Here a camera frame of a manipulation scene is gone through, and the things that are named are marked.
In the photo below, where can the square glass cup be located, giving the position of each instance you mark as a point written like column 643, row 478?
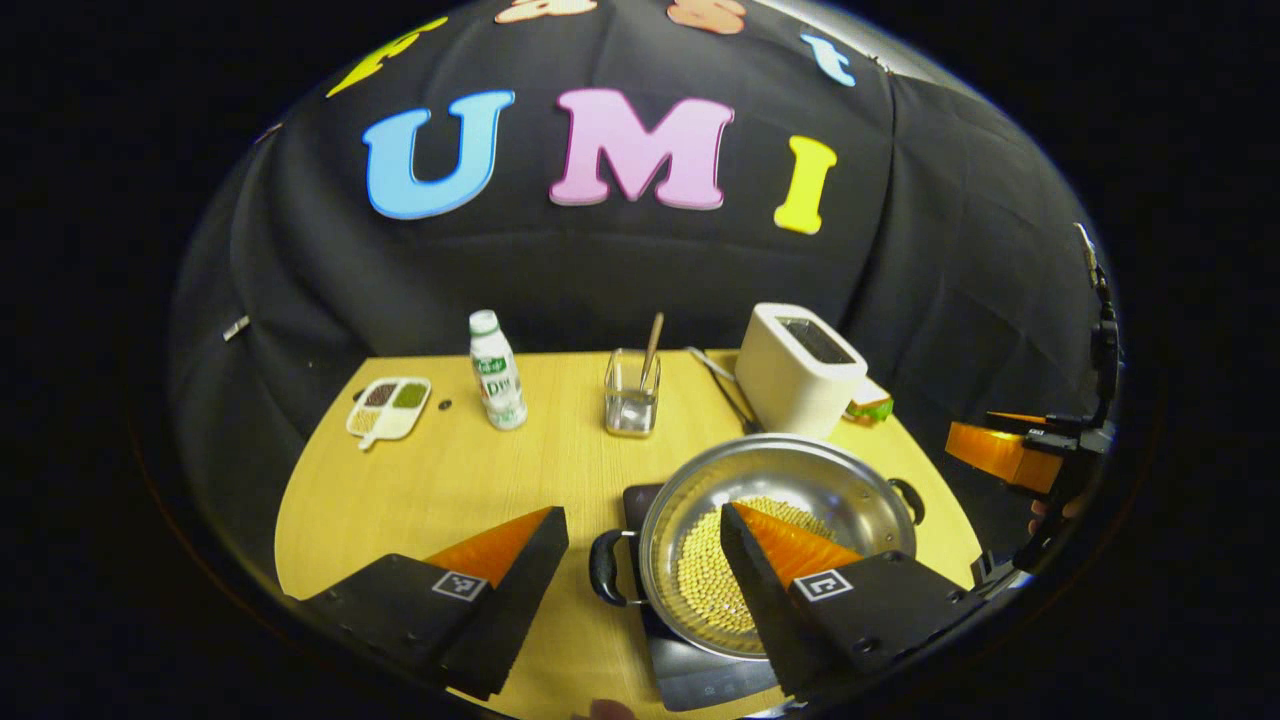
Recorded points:
column 630, row 415

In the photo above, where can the black induction cooktop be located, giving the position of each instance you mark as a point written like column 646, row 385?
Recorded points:
column 700, row 680

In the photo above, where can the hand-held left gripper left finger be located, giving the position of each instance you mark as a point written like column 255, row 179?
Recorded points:
column 520, row 600

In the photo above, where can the pile of yellow soybeans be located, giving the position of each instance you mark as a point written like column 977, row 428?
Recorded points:
column 705, row 580

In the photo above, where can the white toaster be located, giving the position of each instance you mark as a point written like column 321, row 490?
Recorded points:
column 790, row 390

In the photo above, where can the small heap of pale beans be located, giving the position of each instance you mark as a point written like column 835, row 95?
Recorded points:
column 365, row 419

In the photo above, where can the sandwich with green lettuce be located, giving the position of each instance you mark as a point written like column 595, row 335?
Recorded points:
column 872, row 405

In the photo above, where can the white bottle with green label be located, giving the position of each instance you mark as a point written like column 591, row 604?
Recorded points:
column 500, row 390

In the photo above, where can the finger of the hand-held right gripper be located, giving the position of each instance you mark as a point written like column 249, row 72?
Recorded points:
column 1015, row 416
column 1000, row 455

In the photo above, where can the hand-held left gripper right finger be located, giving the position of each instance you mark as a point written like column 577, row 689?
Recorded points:
column 765, row 600

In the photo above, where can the heap of dark red beans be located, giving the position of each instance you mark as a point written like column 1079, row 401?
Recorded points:
column 380, row 394

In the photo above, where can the wooden stick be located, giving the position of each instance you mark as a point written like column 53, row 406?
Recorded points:
column 653, row 340

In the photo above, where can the heap of green beans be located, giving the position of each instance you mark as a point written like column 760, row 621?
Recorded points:
column 410, row 395

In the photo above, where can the white divided plate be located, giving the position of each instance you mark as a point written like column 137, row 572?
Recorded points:
column 400, row 425

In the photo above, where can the small white clip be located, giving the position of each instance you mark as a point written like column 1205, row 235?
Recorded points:
column 236, row 327

